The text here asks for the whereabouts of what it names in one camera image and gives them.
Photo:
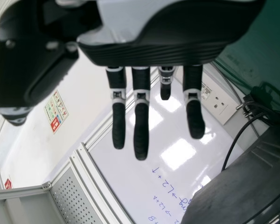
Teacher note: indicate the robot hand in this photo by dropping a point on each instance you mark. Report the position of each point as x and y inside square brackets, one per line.
[142, 28]

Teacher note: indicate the black oven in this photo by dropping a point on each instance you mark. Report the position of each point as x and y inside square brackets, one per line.
[247, 186]

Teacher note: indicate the white socket strip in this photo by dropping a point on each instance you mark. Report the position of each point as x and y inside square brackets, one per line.
[220, 105]

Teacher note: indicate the safety sign sticker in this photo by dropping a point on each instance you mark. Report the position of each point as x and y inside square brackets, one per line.
[56, 112]

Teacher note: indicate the whiteboard with blue writing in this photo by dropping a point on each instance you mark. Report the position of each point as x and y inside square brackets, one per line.
[172, 149]

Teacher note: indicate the black plug with metal prongs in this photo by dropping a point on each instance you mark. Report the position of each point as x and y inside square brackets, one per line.
[254, 100]

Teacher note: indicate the white framed partition panel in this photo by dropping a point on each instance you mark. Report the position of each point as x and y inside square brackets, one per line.
[18, 205]

